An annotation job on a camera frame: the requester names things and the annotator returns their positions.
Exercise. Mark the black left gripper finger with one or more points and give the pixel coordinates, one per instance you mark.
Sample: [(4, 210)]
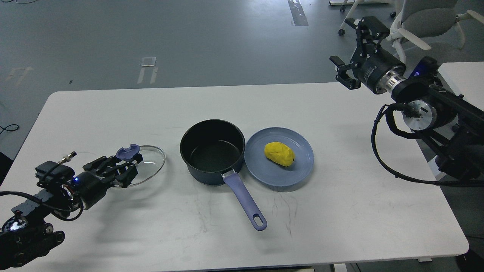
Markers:
[(125, 173), (101, 164)]

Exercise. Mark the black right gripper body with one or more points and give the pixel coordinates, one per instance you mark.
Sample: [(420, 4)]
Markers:
[(374, 65)]

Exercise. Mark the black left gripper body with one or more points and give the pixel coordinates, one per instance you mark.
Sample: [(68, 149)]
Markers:
[(90, 188)]

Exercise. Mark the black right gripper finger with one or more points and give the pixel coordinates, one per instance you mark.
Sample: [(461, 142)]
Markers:
[(342, 73), (370, 33)]

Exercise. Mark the glass lid purple knob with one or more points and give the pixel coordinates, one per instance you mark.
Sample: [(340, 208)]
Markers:
[(147, 161)]

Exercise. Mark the yellow potato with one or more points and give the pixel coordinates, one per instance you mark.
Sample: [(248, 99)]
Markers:
[(279, 153)]

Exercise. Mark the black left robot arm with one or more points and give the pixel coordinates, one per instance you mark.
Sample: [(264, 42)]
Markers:
[(65, 195)]

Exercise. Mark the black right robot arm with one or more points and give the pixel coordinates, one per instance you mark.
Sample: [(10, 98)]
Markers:
[(423, 109)]

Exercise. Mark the white chair base with casters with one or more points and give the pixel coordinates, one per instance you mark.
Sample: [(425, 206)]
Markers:
[(354, 4)]

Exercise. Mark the white grey office chair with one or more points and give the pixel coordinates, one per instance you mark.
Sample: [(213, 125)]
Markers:
[(431, 28)]

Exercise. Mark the white side table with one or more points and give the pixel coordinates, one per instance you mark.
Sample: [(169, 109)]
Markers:
[(466, 78)]

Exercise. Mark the blue plate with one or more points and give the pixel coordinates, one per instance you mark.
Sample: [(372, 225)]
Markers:
[(269, 173)]

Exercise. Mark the dark blue saucepan purple handle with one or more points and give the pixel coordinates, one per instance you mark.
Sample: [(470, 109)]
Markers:
[(213, 151)]

